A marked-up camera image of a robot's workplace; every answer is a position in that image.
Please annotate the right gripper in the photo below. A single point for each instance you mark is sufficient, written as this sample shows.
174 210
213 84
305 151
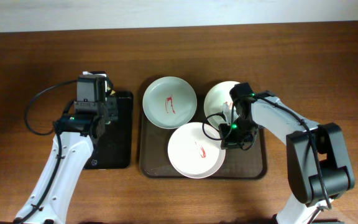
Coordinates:
229 144

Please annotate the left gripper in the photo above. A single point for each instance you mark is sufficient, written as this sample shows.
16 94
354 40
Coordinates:
87 103

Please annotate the white plate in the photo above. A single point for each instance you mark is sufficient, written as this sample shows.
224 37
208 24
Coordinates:
214 100
194 151

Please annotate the pale grey plate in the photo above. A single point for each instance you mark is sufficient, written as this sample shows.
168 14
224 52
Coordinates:
169 102

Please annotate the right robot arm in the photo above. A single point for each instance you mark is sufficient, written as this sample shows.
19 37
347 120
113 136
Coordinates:
318 165

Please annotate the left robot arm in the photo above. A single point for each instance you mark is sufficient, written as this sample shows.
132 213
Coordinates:
76 132

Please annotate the small black tray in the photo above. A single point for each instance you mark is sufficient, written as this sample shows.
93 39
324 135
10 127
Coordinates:
113 150

